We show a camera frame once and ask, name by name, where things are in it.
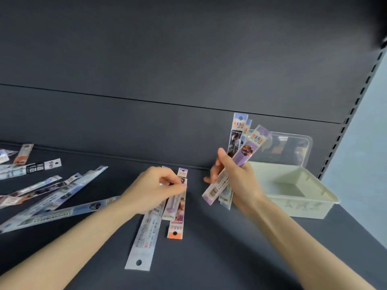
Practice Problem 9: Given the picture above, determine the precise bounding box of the clear plastic container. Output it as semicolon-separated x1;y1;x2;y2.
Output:
246;129;314;180

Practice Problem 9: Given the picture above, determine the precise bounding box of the pen packet with orange end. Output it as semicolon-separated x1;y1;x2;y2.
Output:
167;168;188;239

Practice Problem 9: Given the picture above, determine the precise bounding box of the clear packet with purple pen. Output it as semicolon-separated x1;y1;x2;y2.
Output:
161;177;183;221

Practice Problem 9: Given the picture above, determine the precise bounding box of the person's right hand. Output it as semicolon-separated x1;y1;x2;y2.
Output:
203;147;265;209

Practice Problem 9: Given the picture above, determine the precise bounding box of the slotted dark shelf upright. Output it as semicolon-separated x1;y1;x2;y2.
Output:
317;47;387;180

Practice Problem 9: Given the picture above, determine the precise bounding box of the person's right forearm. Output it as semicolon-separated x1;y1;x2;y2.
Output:
232;193;377;290

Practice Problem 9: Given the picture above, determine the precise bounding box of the person's left forearm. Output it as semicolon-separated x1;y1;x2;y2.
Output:
0;195;138;290

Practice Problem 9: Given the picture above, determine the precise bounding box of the person's left hand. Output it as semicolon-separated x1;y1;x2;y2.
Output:
119;167;187;215

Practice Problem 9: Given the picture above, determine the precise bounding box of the cream plastic bin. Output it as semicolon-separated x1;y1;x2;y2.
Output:
247;161;340;220

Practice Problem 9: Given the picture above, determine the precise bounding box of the blue-white pen packet dark picture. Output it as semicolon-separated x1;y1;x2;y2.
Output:
219;113;249;210

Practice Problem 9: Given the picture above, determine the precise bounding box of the pile of assorted pen packets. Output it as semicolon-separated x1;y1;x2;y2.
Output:
0;144;121;235

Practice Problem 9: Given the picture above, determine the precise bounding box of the long white pen packet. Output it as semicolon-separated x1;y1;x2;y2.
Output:
125;166;170;272

